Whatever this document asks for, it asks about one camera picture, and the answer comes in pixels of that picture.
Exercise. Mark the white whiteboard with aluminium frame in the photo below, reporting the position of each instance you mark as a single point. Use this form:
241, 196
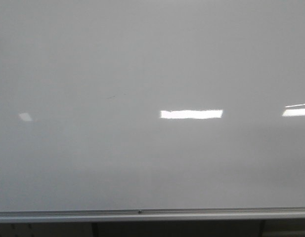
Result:
141, 110

